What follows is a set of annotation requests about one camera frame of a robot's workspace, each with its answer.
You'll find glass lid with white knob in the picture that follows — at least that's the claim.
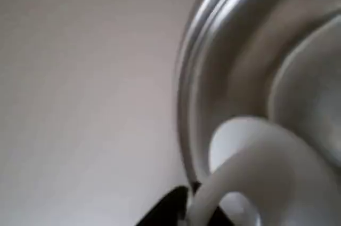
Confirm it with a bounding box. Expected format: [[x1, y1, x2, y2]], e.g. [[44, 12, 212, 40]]
[[177, 0, 341, 226]]

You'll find stainless steel inner pot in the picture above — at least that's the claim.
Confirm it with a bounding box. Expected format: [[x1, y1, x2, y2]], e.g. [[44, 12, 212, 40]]
[[177, 0, 341, 184]]

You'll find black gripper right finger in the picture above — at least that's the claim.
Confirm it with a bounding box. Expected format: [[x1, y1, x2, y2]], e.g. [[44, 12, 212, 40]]
[[191, 181, 237, 226]]

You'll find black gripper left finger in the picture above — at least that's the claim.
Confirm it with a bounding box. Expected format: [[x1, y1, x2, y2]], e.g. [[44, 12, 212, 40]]
[[135, 185, 191, 226]]

